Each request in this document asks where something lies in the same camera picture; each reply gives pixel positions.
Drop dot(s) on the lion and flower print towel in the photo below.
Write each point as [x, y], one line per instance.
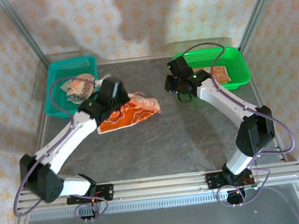
[128, 117]

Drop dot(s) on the teal plastic basket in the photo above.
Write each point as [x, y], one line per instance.
[54, 73]

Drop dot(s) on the aluminium frame post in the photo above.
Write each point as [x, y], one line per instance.
[21, 29]
[262, 3]

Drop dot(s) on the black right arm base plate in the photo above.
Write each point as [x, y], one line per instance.
[213, 181]

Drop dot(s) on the rabbit lettering print towel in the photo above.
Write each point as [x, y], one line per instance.
[78, 88]

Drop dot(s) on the orange rabbit print towel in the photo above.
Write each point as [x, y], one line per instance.
[221, 75]

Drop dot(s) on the aluminium table side rail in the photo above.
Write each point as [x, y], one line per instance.
[42, 131]
[260, 97]

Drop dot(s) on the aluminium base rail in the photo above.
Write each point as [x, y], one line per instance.
[157, 186]

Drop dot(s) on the bright green plastic basket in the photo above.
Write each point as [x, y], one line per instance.
[235, 63]

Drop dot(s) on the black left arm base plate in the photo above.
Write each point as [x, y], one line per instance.
[107, 192]

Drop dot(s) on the grey metal panel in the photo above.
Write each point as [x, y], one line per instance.
[161, 223]

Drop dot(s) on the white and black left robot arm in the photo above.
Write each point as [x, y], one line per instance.
[62, 148]

